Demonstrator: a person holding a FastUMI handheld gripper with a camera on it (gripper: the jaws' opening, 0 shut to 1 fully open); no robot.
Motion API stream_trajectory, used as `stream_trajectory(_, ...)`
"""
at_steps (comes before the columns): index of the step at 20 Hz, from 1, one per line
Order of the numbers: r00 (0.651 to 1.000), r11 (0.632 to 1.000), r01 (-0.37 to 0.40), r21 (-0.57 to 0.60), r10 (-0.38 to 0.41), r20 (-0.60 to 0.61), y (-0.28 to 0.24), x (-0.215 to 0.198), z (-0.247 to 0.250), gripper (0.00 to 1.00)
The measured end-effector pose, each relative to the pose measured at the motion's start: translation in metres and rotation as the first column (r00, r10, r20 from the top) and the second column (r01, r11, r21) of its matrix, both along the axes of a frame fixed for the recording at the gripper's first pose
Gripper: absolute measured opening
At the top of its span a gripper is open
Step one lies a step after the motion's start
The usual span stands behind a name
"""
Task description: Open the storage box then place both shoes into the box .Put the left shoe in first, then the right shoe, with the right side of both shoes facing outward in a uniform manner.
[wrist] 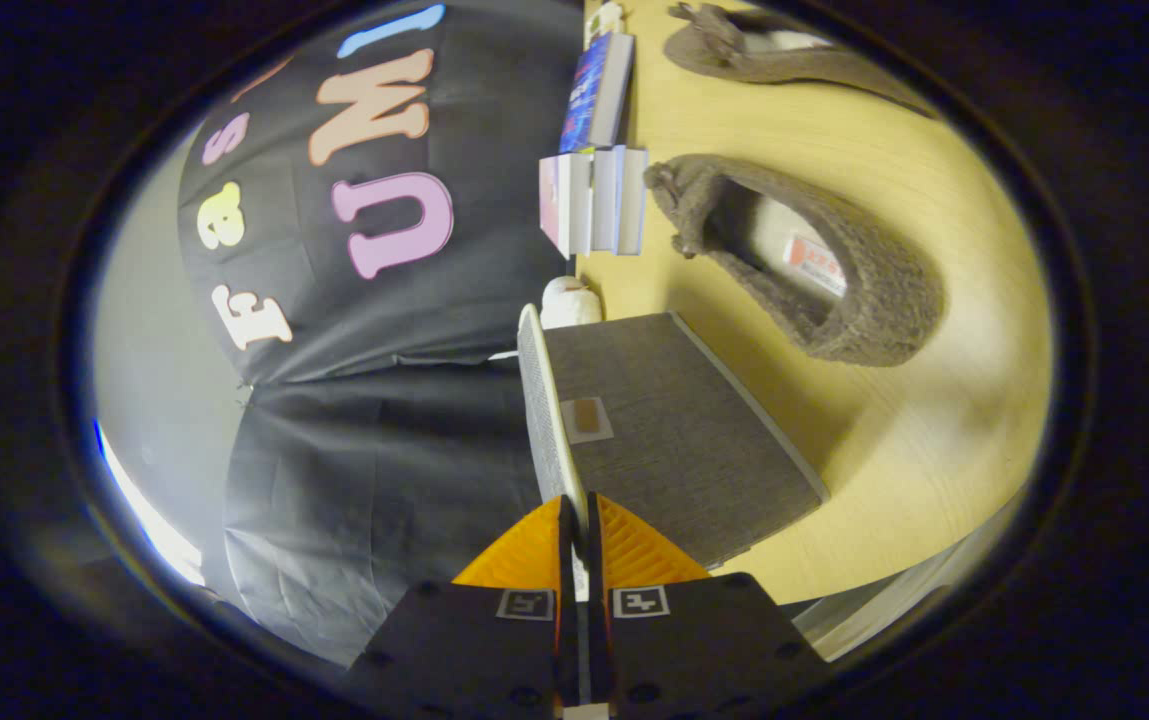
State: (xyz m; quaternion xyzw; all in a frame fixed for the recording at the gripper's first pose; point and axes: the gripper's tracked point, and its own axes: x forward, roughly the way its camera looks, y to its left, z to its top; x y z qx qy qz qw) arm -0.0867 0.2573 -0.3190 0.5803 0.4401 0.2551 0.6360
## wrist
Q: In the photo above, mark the black backdrop cloth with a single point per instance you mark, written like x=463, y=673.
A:
x=354, y=330

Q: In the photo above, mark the row of upright white books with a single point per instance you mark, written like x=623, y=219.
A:
x=594, y=200

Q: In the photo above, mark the blue book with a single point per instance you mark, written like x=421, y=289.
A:
x=594, y=90

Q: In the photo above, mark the grey fuzzy shoe with label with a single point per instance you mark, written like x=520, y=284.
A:
x=864, y=300

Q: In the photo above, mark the grey fabric storage box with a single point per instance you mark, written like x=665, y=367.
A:
x=674, y=430

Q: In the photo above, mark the small white green item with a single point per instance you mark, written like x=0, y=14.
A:
x=602, y=20

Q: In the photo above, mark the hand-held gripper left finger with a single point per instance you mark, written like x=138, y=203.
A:
x=566, y=560

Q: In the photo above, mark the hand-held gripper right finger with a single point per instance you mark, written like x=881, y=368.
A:
x=596, y=560

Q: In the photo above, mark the white plush toy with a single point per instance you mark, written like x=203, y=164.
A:
x=569, y=302

